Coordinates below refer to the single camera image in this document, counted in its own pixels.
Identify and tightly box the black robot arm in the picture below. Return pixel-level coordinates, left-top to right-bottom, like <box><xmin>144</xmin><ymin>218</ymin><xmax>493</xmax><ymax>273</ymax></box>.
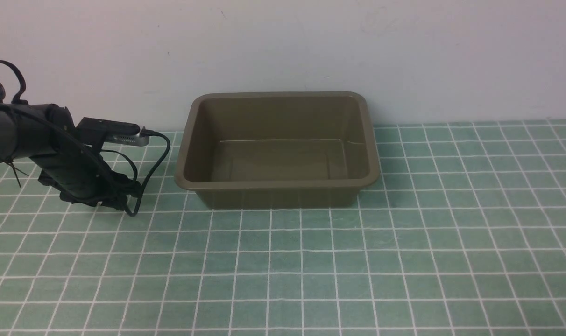
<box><xmin>0</xmin><ymin>103</ymin><xmax>143</xmax><ymax>211</ymax></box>

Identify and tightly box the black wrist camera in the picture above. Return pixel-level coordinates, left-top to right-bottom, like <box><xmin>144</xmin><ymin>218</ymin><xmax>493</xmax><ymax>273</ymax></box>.
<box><xmin>76</xmin><ymin>118</ymin><xmax>150</xmax><ymax>148</ymax></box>

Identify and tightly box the black camera cable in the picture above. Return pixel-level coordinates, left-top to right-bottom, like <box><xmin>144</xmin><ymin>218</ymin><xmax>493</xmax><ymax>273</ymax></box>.
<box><xmin>99</xmin><ymin>132</ymin><xmax>171</xmax><ymax>217</ymax></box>

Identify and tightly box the green checkered tablecloth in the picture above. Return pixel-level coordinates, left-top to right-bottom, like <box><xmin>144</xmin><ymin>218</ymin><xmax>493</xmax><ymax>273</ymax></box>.
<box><xmin>0</xmin><ymin>119</ymin><xmax>566</xmax><ymax>336</ymax></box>

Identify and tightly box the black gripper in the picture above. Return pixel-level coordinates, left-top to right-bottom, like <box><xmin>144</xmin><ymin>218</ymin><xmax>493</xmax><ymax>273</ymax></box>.
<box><xmin>38</xmin><ymin>143</ymin><xmax>142</xmax><ymax>211</ymax></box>

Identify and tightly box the olive green plastic bin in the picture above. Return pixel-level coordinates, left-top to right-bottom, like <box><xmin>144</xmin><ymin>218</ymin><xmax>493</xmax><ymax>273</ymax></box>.
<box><xmin>174</xmin><ymin>91</ymin><xmax>381</xmax><ymax>209</ymax></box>

